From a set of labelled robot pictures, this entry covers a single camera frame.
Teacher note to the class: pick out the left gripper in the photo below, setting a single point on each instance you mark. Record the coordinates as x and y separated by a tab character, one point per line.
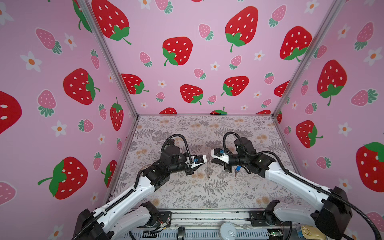
188	172

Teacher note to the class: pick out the aluminium front rail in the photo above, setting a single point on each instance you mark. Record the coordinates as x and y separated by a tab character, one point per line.
195	218

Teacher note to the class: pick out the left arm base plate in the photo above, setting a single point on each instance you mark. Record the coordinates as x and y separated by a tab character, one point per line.
159	219

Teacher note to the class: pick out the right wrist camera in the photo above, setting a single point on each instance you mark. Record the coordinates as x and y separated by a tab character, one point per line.
220	154

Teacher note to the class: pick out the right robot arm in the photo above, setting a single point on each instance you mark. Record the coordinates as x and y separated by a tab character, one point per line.
329	209

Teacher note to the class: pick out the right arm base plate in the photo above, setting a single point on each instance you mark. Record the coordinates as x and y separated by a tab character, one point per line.
261	219

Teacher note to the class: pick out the gold computer mouse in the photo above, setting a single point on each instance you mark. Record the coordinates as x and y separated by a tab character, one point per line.
310	233

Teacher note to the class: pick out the blue-capped key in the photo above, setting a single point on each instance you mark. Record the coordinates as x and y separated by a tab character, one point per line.
238	168

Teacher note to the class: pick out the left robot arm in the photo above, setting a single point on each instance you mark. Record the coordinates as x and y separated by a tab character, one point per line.
117	217

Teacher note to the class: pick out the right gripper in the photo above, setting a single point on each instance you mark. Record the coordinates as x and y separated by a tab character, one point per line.
218	161

